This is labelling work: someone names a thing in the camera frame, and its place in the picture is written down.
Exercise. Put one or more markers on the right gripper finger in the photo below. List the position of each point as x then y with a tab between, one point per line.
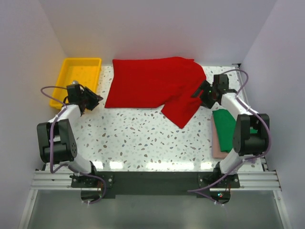
207	101
204	87

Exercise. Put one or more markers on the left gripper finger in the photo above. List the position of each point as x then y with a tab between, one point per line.
90	95
90	103

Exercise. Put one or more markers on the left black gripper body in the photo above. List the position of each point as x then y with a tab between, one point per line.
82	98

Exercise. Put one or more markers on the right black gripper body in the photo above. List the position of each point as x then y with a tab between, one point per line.
213	89

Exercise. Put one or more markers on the red t shirt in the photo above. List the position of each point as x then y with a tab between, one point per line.
167	82

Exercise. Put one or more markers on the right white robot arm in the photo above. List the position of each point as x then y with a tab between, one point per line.
251	137

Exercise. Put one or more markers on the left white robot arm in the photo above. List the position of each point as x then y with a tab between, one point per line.
57	144

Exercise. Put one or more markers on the yellow plastic bin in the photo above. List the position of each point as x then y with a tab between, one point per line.
86	71

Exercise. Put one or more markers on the green folded t shirt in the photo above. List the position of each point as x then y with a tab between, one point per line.
224	131

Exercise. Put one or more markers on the pink folded t shirt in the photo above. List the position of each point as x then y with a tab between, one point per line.
215	143

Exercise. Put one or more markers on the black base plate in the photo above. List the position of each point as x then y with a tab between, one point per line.
141	183

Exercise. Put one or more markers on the aluminium frame rail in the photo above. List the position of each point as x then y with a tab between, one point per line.
263	181

